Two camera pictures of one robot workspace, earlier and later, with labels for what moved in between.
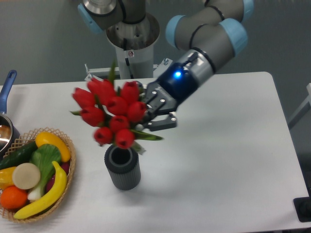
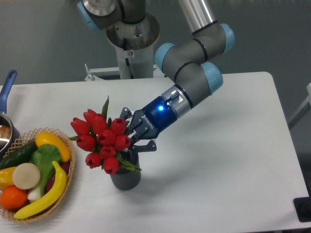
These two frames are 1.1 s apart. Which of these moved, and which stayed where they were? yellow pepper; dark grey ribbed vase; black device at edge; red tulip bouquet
Moved: red tulip bouquet
Stayed: black device at edge; dark grey ribbed vase; yellow pepper
